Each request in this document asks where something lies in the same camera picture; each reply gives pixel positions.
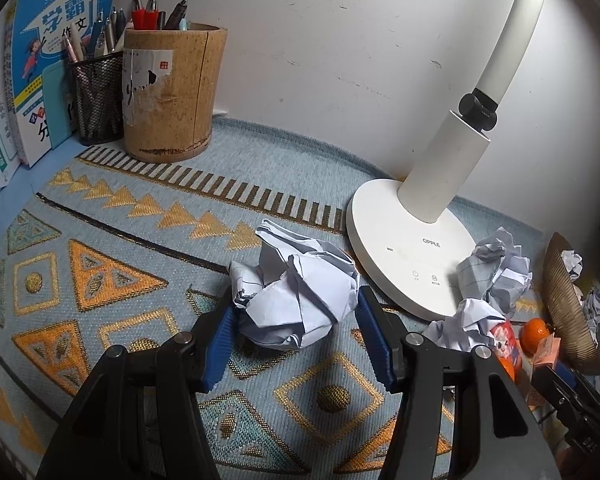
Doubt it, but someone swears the bunch of pens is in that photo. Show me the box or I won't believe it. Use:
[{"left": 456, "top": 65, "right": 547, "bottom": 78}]
[{"left": 62, "top": 7, "right": 131, "bottom": 63}]

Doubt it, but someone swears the dark grey pen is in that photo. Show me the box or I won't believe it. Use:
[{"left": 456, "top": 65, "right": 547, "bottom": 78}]
[{"left": 165, "top": 0, "right": 188, "bottom": 30}]

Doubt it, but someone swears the patterned blue woven mat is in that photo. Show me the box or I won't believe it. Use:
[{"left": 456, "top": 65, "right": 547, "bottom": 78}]
[{"left": 0, "top": 117, "right": 561, "bottom": 480}]

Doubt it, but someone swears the blue cover workbook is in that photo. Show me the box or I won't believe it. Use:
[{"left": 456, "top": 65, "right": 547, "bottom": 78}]
[{"left": 12, "top": 0, "right": 123, "bottom": 166}]

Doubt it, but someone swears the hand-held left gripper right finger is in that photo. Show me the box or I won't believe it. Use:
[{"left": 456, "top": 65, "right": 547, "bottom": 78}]
[{"left": 357, "top": 285, "right": 561, "bottom": 480}]

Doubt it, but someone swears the large paper ball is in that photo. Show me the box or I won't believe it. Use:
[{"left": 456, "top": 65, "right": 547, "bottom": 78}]
[{"left": 228, "top": 218, "right": 362, "bottom": 352}]

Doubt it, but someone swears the white desk lamp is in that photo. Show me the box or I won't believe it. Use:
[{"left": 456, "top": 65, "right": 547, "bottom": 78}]
[{"left": 345, "top": 0, "right": 553, "bottom": 322}]

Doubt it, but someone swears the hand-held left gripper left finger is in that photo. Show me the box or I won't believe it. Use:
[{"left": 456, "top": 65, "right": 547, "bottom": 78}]
[{"left": 35, "top": 305, "right": 238, "bottom": 480}]

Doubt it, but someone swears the small crumpled paper ball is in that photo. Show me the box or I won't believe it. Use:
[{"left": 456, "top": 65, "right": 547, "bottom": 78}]
[{"left": 560, "top": 249, "right": 584, "bottom": 281}]

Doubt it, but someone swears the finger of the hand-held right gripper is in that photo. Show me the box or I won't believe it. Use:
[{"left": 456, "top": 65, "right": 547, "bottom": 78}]
[{"left": 532, "top": 365, "right": 598, "bottom": 423}]

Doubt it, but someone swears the woven brown basket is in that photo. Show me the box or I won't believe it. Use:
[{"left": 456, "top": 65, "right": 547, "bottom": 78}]
[{"left": 544, "top": 232, "right": 600, "bottom": 376}]

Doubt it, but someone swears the bamboo pen holder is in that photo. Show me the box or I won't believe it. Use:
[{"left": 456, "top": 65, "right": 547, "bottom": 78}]
[{"left": 121, "top": 23, "right": 229, "bottom": 163}]

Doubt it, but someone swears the pink small box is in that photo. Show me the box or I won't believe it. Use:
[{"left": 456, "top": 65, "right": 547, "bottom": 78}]
[{"left": 532, "top": 336, "right": 562, "bottom": 368}]

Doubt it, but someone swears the red printed snack packet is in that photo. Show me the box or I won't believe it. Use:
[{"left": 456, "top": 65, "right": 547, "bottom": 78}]
[{"left": 487, "top": 321, "right": 523, "bottom": 368}]

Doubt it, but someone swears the black mesh pen holder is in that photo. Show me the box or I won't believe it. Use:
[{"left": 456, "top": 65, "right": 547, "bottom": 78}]
[{"left": 70, "top": 50, "right": 126, "bottom": 147}]

